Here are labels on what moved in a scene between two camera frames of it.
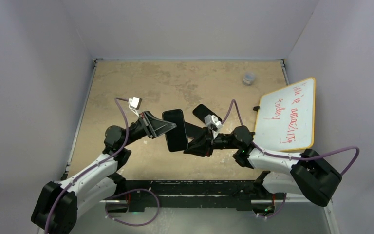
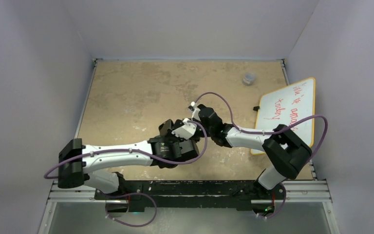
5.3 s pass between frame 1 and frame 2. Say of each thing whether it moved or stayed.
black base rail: stayed
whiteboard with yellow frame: stayed
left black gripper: moved
